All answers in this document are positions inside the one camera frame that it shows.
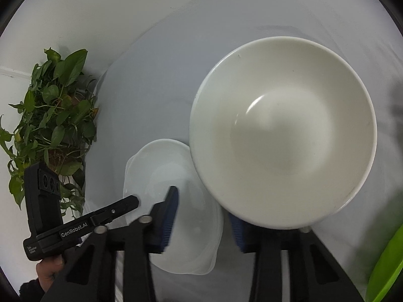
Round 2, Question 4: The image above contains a green plastic bowl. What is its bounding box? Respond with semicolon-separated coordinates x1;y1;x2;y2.
365;226;402;301

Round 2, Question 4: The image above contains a green leafy pothos plant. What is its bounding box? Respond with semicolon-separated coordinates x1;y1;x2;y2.
1;48;98;217

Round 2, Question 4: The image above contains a small white scalloped plate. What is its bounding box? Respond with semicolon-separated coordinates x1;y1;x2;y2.
123;139;223;275

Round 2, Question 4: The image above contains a person's left hand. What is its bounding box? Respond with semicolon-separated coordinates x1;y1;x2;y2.
36;255;64;292

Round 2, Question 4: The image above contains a grey tablecloth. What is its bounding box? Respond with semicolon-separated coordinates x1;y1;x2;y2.
86;0;402;293

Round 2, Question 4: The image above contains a cream ceramic bowl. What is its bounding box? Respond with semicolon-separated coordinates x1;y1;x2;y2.
189;36;377;230

